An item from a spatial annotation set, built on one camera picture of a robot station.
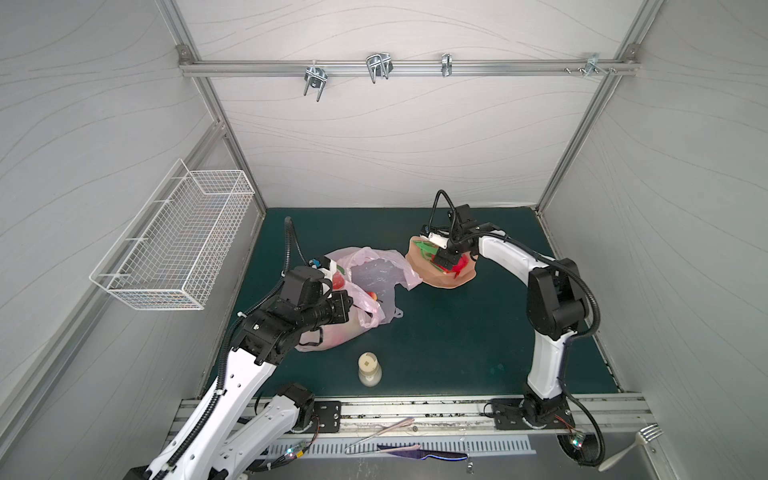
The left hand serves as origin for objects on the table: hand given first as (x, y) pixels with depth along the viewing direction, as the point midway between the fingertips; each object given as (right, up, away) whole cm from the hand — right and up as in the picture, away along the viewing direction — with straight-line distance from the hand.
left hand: (358, 296), depth 70 cm
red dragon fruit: (+20, +9, +26) cm, 34 cm away
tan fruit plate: (+23, 0, +30) cm, 38 cm away
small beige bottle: (+3, -19, +2) cm, 19 cm away
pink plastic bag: (+1, +1, +28) cm, 28 cm away
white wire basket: (-43, +11, -1) cm, 45 cm away
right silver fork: (+69, -34, +1) cm, 77 cm away
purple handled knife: (+15, -37, -1) cm, 40 cm away
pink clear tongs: (-1, -37, 0) cm, 37 cm away
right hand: (+27, +14, +28) cm, 41 cm away
